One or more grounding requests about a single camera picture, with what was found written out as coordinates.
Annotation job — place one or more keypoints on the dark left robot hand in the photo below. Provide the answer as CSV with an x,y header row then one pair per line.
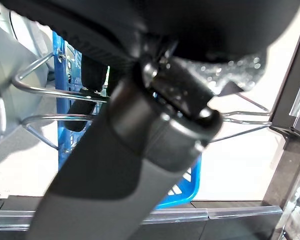
x,y
130,155

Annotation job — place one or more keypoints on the blue plastic shopping basket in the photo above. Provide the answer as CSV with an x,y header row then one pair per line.
x,y
62,75

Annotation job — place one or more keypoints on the grey robot body shell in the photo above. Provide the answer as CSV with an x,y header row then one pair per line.
x,y
12,105

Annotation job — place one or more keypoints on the dark store shelf upright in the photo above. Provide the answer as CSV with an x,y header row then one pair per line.
x,y
280,175

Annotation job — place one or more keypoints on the clear plastic price rail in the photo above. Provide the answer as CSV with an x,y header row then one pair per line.
x,y
180,215

